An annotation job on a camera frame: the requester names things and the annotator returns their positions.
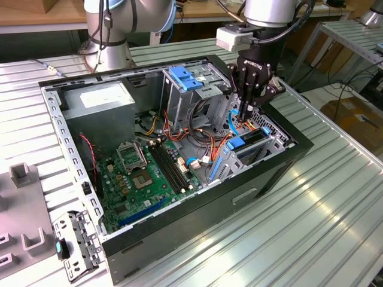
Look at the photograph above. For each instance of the hard disk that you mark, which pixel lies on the hard disk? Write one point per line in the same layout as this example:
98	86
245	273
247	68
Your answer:
237	143

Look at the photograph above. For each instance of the CPU socket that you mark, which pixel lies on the CPU socket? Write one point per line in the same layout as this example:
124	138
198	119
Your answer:
142	180

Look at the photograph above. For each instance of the grey slot cover bracket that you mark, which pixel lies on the grey slot cover bracket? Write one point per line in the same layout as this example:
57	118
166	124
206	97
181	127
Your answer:
80	239

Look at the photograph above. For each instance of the green motherboard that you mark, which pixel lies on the green motherboard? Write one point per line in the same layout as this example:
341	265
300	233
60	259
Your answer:
155	197

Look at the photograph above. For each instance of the copper coloured rod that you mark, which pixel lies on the copper coloured rod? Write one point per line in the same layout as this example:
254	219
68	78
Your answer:
233	13

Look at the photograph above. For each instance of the black case fan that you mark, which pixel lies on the black case fan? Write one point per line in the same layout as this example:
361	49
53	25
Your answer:
88	161

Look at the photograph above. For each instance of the grey optical drive cage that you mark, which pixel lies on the grey optical drive cage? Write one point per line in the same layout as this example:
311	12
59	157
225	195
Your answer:
176	104

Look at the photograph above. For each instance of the large cardboard box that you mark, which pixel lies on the large cardboard box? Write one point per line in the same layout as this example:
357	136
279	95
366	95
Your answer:
353	125

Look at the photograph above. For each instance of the blue expansion slot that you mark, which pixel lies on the blue expansion slot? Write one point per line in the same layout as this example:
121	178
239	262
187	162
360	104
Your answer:
140	213

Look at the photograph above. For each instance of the white board connector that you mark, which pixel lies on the white board connector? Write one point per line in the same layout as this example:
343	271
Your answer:
182	166

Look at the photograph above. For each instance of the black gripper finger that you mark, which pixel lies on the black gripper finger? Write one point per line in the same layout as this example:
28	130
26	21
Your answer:
269	94
234	79

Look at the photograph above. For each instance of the blue plastic drive latch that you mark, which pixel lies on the blue plastic drive latch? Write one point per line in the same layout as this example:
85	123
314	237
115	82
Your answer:
185	79

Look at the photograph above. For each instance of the grey parts rack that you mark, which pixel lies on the grey parts rack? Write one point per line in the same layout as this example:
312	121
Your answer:
21	209

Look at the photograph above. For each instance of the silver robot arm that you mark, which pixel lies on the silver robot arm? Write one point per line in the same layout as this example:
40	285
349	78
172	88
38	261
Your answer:
119	45
372	16

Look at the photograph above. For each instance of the grey power supply unit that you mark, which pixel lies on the grey power supply unit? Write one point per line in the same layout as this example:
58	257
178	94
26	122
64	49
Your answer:
98	125

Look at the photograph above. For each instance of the grey metal disk bay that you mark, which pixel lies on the grey metal disk bay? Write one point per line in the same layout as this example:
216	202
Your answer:
229	157

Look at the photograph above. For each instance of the black open PC case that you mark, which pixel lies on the black open PC case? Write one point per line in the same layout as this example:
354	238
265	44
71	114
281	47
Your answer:
179	239

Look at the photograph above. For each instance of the small black case clip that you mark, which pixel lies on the small black case clip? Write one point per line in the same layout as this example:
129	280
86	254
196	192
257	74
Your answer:
86	188

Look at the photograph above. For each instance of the black RAM slot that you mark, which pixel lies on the black RAM slot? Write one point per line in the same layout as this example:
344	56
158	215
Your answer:
174	166
166	169

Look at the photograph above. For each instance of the black latch blue button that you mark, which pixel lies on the black latch blue button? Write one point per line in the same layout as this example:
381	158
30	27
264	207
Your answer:
61	248

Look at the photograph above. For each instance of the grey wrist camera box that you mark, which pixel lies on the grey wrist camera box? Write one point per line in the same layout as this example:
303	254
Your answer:
230	39

